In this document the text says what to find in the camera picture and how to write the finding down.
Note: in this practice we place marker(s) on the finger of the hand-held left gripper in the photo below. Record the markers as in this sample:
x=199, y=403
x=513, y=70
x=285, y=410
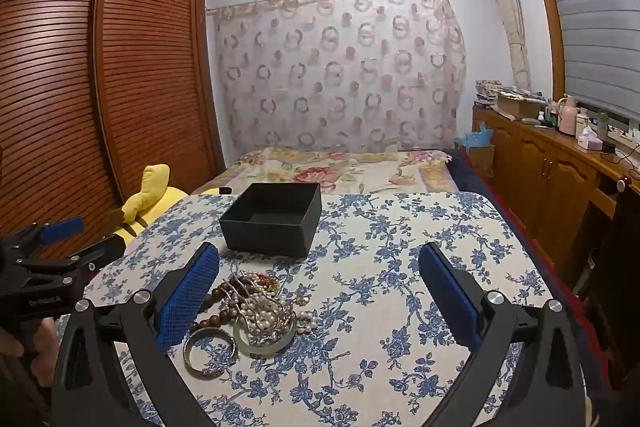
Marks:
x=62, y=228
x=102, y=249

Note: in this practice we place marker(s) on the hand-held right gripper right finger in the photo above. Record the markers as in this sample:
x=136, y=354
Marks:
x=450, y=297

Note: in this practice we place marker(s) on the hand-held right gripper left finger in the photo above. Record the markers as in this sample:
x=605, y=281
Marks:
x=187, y=297

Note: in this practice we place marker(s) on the silver bangle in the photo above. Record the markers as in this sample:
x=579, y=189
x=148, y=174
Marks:
x=192, y=337

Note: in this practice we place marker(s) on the silver bead jewelry pile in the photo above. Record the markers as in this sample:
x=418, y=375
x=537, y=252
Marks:
x=260, y=314

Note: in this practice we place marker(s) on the pale green jade bangle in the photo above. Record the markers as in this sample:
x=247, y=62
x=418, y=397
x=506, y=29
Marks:
x=260, y=344

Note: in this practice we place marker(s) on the black box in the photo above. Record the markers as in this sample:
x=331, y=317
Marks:
x=265, y=237

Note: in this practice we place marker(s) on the person's left hand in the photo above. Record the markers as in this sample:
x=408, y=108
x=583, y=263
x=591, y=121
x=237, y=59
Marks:
x=47, y=352

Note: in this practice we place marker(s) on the blue floral tablecloth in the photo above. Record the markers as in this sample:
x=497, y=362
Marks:
x=380, y=317

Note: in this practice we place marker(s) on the yellow plush toy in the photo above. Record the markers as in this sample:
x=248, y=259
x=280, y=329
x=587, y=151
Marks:
x=150, y=192

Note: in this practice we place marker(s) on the dark blue bedding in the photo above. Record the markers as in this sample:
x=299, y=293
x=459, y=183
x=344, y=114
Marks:
x=470, y=174

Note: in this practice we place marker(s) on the wooden cabinet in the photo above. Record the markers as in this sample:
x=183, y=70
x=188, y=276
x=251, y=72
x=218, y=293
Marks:
x=540, y=167

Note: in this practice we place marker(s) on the blue plastic bag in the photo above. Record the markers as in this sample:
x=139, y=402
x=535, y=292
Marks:
x=477, y=138

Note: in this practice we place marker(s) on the brown slatted wardrobe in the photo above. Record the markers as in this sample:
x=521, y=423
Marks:
x=140, y=82

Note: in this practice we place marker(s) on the black chair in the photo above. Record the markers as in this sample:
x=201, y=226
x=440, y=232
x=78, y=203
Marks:
x=620, y=257

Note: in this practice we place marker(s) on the floral bed blanket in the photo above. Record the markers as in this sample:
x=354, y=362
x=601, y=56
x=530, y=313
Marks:
x=320, y=172

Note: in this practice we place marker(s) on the cardboard box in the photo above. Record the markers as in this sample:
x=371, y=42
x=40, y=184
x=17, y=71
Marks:
x=517, y=107

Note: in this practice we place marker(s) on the folded patterned cloth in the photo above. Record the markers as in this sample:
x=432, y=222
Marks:
x=489, y=93

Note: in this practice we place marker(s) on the pink tissue box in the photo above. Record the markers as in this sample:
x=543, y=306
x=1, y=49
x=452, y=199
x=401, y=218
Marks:
x=589, y=141

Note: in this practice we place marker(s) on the pink thermos jug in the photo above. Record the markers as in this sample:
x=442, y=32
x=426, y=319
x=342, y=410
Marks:
x=567, y=119

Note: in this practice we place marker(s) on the white container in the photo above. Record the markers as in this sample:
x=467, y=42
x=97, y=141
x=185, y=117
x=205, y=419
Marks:
x=582, y=123

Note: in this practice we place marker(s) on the green bottle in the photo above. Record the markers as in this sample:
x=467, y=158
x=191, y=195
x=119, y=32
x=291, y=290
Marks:
x=602, y=123

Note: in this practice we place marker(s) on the circle patterned curtain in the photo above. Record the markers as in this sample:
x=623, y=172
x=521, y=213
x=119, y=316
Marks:
x=325, y=82

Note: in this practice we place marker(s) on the beige lace curtain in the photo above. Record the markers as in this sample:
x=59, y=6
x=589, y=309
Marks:
x=510, y=17

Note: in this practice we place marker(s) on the grey window blind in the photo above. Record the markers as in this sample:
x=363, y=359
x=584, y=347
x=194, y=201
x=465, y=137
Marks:
x=595, y=17

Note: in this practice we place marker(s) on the wooden window frame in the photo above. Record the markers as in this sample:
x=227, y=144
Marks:
x=545, y=7

